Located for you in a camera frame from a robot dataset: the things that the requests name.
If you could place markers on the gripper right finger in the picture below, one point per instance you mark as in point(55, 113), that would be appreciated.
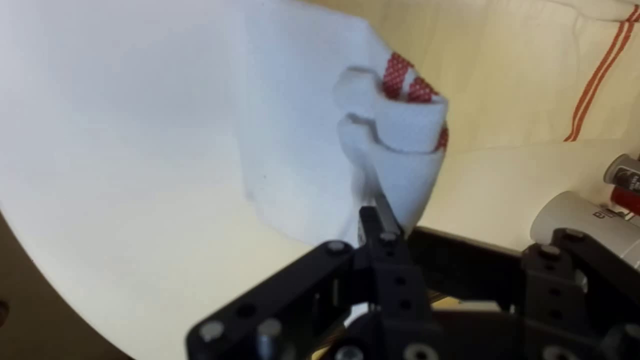
point(555, 295)

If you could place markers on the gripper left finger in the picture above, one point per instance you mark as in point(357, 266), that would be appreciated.
point(295, 295)

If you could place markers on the white towel with red stripes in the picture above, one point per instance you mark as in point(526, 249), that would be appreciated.
point(400, 130)

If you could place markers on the red can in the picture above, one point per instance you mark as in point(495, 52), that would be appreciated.
point(627, 200)

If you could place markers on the grey cylinder with black label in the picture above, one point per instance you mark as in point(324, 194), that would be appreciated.
point(624, 172)

